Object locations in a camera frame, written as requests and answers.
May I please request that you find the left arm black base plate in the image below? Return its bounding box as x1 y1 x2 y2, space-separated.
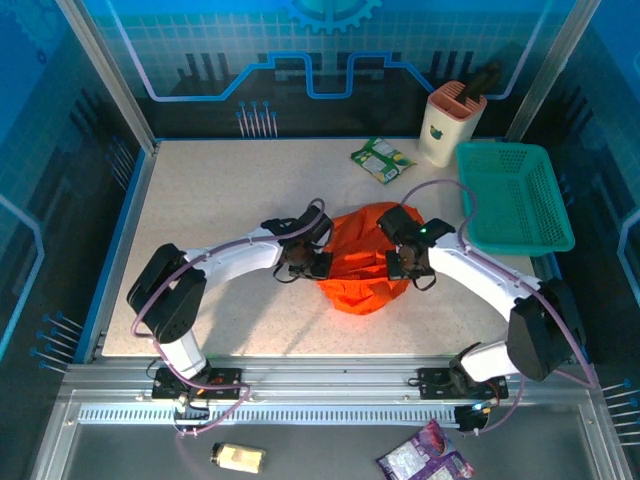
151 367 244 401

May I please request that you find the white pink-topped knife block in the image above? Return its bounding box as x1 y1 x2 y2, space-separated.
417 79 489 170

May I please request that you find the purple snack packet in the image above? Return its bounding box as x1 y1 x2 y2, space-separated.
375 418 476 480

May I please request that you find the orange t-shirt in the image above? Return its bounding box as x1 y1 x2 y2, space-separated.
315 200 426 316

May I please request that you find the small black wiring bracket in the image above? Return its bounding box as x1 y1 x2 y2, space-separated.
172 394 211 424
453 399 501 435

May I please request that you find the slotted white cable duct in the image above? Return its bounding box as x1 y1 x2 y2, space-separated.
78 402 461 429

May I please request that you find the teal plastic basket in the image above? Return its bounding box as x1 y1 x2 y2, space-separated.
454 140 576 257

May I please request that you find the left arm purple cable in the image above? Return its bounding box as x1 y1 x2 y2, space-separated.
130 197 329 441

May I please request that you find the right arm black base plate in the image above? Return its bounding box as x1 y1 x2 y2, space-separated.
416 366 510 401

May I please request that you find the aluminium frame rail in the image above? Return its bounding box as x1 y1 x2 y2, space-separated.
58 355 599 405

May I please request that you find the black knife handle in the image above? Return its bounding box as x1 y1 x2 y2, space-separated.
462 59 504 106

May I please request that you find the small pale yellow bottle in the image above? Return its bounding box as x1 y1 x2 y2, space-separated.
209 441 267 475

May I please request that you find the green snack packet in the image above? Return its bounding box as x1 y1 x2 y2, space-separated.
349 137 418 186

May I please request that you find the aluminium frame post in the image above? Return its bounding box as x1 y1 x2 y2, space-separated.
55 0 161 155
503 0 604 145

